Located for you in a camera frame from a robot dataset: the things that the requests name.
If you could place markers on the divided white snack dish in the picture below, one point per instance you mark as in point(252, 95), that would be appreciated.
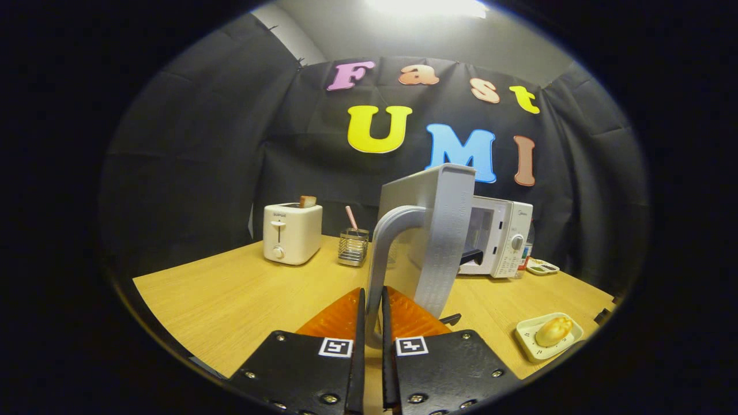
point(542, 267)

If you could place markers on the golden bread roll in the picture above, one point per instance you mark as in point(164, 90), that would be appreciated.
point(553, 331)

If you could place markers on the white square dish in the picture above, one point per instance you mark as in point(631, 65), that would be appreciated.
point(527, 340)

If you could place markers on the pink striped straw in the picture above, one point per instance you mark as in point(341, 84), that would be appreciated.
point(351, 218)

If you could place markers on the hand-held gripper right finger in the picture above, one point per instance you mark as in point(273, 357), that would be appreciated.
point(387, 346)

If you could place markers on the toast slice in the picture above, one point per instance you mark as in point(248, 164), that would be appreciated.
point(307, 202)

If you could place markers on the white microwave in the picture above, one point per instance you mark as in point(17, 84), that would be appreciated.
point(444, 230)

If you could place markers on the white toaster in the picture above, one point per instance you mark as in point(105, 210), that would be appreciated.
point(291, 233)

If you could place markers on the large ceiling light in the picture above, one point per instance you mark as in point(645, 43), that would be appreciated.
point(426, 7)

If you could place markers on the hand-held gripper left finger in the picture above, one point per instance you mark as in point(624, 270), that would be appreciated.
point(358, 346)

